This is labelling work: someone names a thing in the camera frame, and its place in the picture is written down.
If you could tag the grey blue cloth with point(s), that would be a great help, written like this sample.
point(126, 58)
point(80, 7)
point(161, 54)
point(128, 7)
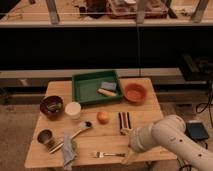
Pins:
point(69, 150)

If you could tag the dark maroon bowl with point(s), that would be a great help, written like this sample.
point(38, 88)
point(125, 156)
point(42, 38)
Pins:
point(51, 106)

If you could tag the wooden dish brush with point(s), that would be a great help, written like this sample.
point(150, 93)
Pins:
point(83, 126)

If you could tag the white paper cup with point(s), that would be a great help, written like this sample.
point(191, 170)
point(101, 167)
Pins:
point(73, 110)

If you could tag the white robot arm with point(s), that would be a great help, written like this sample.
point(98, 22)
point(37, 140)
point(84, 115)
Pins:
point(168, 132)

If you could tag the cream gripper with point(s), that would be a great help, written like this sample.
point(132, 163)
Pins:
point(130, 157)

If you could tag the silver metal fork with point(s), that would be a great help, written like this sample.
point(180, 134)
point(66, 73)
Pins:
point(104, 154)

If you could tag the wooden table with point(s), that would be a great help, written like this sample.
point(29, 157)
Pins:
point(101, 137)

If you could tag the striped black red white block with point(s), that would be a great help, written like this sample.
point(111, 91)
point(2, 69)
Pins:
point(124, 121)

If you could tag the red orange bowl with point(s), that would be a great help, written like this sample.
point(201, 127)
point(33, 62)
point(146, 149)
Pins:
point(135, 93)

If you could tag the black foot pedal box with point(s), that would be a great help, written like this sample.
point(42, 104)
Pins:
point(196, 131)

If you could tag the orange fruit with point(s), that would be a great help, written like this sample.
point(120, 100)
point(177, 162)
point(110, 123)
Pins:
point(103, 117)

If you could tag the small metal cup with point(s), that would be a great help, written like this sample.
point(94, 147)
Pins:
point(45, 136)

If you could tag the blue grey sponge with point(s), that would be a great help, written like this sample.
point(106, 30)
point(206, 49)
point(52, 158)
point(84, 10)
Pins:
point(108, 86)

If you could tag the green plastic tray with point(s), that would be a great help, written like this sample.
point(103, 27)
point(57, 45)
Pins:
point(85, 87)

